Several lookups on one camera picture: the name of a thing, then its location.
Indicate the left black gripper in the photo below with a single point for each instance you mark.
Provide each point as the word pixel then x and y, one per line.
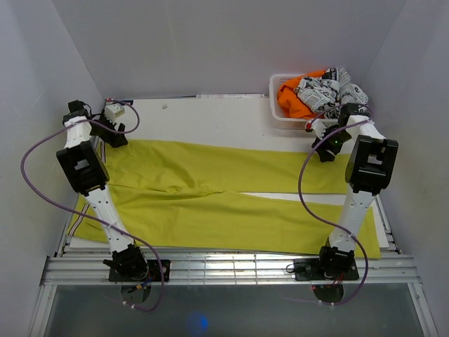
pixel 115 140

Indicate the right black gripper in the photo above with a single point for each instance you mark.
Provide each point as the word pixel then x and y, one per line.
pixel 324 155

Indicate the yellow-green trousers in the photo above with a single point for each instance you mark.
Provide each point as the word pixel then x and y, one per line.
pixel 199 196

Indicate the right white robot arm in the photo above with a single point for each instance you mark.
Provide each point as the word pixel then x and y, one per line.
pixel 368 172

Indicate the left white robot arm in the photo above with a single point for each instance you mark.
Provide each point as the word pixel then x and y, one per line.
pixel 87 175

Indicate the white plastic basket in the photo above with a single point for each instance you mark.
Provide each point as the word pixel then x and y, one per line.
pixel 277 113

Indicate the orange garment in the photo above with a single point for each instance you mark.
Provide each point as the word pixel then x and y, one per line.
pixel 288 100

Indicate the newspaper print garment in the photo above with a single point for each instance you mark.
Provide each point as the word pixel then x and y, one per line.
pixel 328 92

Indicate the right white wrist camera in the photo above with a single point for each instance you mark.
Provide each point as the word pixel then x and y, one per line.
pixel 317 127

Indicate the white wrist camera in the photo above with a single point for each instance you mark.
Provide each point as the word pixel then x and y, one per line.
pixel 317 127
pixel 113 111

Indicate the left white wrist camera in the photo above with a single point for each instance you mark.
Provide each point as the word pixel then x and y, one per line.
pixel 113 111

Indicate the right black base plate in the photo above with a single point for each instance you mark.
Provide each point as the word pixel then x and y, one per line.
pixel 311 269

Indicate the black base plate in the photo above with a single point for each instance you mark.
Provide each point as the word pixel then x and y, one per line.
pixel 153 273
pixel 311 269

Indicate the aluminium rail frame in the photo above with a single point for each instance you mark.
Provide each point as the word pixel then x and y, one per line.
pixel 227 292

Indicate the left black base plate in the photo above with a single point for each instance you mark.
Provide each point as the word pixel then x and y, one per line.
pixel 153 273

